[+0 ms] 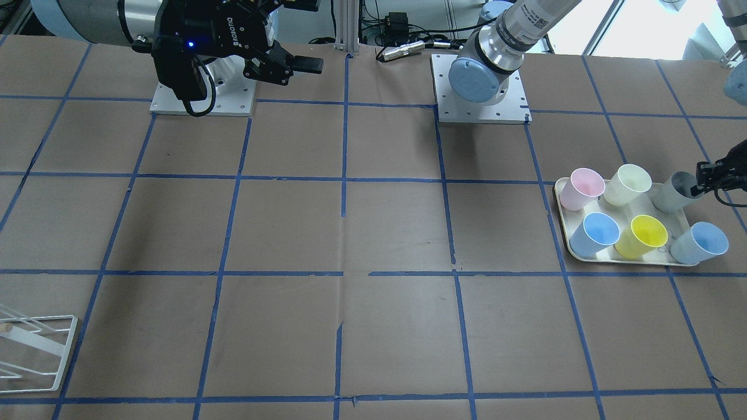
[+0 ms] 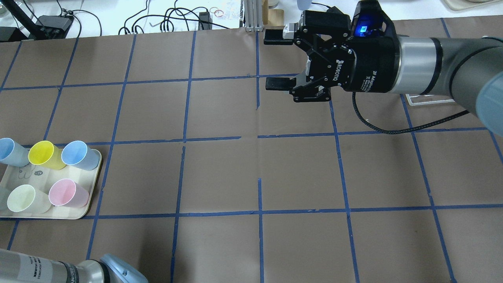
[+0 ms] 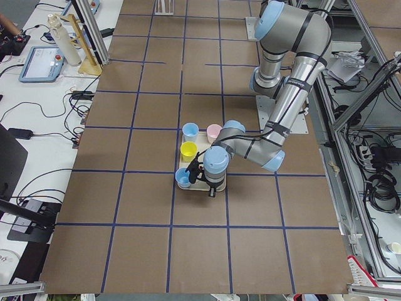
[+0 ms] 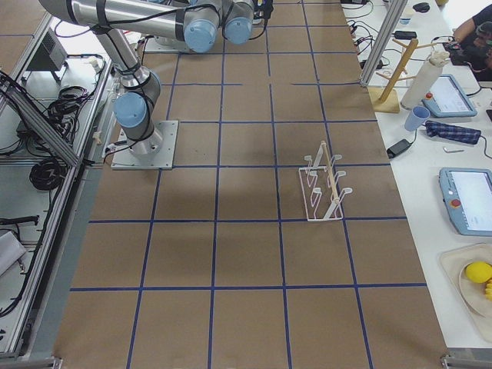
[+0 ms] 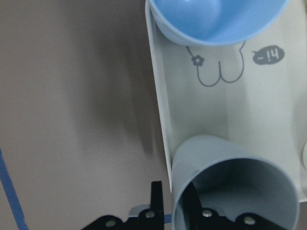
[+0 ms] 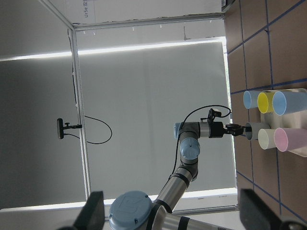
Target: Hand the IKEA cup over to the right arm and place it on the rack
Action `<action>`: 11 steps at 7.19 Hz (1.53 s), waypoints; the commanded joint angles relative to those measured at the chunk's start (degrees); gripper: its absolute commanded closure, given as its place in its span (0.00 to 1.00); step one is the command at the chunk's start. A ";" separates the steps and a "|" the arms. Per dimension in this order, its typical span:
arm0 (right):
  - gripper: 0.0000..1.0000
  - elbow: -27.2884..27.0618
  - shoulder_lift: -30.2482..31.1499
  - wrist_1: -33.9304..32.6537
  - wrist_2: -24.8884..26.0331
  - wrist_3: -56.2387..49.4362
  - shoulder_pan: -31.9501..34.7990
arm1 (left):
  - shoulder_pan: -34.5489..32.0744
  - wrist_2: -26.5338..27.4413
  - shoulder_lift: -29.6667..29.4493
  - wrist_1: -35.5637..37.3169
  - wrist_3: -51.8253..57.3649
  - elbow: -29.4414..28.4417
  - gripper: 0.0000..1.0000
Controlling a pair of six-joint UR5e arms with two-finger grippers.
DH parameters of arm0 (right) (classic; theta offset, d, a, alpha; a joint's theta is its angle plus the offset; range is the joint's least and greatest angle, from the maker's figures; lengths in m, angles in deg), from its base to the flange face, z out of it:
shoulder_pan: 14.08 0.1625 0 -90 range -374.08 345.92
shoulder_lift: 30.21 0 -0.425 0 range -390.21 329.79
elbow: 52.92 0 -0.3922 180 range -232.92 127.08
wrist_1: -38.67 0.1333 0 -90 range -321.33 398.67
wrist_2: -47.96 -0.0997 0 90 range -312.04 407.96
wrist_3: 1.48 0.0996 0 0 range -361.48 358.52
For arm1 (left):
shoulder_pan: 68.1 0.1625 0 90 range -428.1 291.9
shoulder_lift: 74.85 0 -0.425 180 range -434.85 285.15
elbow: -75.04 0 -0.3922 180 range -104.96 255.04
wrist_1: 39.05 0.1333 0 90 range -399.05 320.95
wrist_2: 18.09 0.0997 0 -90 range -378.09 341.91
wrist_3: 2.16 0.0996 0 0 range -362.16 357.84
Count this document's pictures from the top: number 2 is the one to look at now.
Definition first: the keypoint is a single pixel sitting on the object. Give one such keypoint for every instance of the aluminium frame post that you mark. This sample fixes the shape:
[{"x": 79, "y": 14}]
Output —
[{"x": 253, "y": 15}]

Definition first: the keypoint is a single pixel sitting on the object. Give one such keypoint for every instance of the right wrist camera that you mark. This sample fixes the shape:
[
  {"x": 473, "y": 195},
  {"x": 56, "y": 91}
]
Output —
[{"x": 370, "y": 21}]

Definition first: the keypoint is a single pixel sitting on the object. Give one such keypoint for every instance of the pink plastic cup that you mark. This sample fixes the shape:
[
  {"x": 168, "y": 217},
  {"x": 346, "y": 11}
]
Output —
[{"x": 68, "y": 193}]

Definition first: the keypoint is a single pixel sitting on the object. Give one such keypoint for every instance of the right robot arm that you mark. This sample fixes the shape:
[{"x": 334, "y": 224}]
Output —
[{"x": 468, "y": 70}]

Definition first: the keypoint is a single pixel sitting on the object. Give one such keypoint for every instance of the light blue cup near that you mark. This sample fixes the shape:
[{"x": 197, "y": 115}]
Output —
[{"x": 12, "y": 153}]

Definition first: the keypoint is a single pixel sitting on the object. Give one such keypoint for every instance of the wooden mug tree stand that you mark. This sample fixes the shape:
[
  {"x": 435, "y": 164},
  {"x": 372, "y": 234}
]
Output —
[{"x": 271, "y": 15}]

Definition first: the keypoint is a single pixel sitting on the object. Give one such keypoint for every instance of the light blue cup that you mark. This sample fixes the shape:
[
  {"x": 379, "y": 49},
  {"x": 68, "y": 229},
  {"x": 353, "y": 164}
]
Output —
[
  {"x": 12, "y": 153},
  {"x": 78, "y": 154}
]

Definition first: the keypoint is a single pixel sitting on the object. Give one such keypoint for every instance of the cream plastic cup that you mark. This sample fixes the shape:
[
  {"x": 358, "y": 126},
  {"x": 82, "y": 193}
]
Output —
[{"x": 28, "y": 199}]

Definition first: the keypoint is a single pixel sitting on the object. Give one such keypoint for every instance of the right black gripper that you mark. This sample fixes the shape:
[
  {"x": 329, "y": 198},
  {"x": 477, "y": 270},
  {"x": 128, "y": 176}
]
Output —
[{"x": 373, "y": 65}]

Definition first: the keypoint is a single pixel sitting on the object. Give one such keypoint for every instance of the white wire cup rack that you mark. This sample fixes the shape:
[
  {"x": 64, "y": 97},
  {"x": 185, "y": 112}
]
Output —
[{"x": 427, "y": 99}]

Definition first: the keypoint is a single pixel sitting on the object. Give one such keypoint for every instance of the light blue cup far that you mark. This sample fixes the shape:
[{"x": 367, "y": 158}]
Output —
[{"x": 78, "y": 154}]

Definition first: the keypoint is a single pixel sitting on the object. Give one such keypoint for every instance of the yellow plastic cup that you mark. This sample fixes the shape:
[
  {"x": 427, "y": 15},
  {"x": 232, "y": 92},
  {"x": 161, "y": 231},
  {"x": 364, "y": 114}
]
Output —
[{"x": 46, "y": 154}]

